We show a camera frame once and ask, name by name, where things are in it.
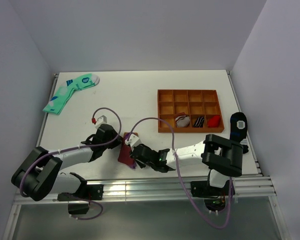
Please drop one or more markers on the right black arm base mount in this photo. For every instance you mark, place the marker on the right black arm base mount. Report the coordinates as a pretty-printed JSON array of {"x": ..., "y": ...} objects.
[{"x": 214, "y": 198}]

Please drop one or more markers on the rolled black white striped sock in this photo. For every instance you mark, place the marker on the rolled black white striped sock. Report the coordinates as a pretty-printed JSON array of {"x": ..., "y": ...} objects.
[{"x": 199, "y": 122}]

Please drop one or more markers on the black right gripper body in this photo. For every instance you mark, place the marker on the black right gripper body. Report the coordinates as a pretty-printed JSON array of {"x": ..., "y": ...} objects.
[{"x": 152, "y": 165}]

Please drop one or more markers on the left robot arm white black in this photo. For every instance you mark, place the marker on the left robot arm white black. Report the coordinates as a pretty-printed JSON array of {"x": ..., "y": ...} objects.
[{"x": 42, "y": 172}]

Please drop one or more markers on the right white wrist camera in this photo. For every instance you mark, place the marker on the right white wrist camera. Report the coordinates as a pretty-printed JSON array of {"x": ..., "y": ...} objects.
[{"x": 132, "y": 141}]

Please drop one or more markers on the orange compartment tray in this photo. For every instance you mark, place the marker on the orange compartment tray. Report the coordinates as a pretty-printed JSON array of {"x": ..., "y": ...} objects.
[{"x": 194, "y": 103}]

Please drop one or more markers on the maroon purple orange sock pair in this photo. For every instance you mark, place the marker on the maroon purple orange sock pair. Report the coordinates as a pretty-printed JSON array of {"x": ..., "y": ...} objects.
[{"x": 124, "y": 155}]

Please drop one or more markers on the black blue sock pair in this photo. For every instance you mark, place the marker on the black blue sock pair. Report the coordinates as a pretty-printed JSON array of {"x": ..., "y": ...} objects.
[{"x": 238, "y": 130}]

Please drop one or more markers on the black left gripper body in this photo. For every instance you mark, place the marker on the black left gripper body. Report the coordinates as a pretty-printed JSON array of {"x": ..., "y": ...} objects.
[{"x": 115, "y": 143}]

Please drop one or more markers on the rolled red sock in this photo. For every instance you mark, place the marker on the rolled red sock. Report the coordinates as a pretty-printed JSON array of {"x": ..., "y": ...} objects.
[{"x": 214, "y": 121}]

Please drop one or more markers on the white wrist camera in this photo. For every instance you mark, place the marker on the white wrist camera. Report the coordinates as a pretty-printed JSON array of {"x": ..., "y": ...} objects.
[
  {"x": 99, "y": 121},
  {"x": 132, "y": 141}
]

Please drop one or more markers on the rolled white maroon sock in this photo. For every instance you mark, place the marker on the rolled white maroon sock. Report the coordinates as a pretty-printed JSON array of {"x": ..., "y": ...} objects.
[{"x": 182, "y": 120}]

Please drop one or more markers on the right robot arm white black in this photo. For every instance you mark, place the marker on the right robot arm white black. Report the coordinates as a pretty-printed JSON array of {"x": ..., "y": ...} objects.
[{"x": 222, "y": 156}]

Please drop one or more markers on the mint green sock pair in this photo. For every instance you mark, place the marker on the mint green sock pair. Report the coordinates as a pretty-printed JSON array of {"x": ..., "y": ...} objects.
[{"x": 66, "y": 90}]

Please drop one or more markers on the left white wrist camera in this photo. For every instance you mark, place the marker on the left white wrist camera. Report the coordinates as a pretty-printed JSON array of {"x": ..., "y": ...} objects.
[{"x": 99, "y": 121}]

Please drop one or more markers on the aluminium table front rail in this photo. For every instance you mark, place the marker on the aluminium table front rail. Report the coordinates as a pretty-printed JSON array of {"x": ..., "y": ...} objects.
[{"x": 167, "y": 189}]

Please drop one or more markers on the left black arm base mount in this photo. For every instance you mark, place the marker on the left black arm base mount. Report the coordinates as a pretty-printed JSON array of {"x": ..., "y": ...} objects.
[{"x": 89, "y": 192}]

